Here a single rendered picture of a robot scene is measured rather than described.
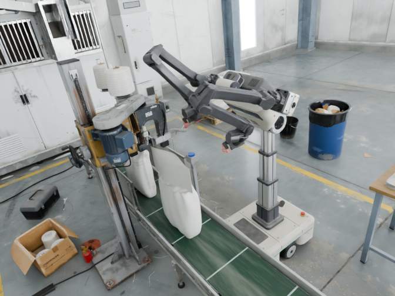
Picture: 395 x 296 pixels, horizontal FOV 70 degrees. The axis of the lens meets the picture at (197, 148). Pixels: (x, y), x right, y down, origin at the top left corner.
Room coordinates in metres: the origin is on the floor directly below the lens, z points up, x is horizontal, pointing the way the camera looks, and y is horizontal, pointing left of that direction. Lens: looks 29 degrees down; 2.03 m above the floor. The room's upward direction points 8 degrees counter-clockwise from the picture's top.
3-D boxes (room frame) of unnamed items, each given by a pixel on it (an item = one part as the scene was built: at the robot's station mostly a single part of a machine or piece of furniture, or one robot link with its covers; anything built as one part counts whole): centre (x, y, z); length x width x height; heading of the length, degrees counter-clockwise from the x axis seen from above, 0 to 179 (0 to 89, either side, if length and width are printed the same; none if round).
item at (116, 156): (1.72, 0.55, 1.21); 0.15 x 0.15 x 0.25
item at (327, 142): (3.15, -1.65, 0.32); 0.51 x 0.48 x 0.65; 124
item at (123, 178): (2.38, 0.87, 0.54); 1.05 x 0.02 x 0.41; 34
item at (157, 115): (2.16, 0.40, 1.21); 0.30 x 0.25 x 0.30; 34
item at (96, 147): (1.94, 0.66, 1.18); 0.34 x 0.25 x 0.31; 124
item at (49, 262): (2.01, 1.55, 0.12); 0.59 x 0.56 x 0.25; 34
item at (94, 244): (2.03, 1.16, 0.02); 0.22 x 0.18 x 0.04; 34
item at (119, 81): (1.81, 0.43, 1.61); 0.17 x 0.17 x 0.17
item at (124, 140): (1.67, 0.46, 1.25); 0.10 x 0.08 x 0.12; 149
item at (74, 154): (1.77, 0.87, 1.13); 0.18 x 0.11 x 0.18; 34
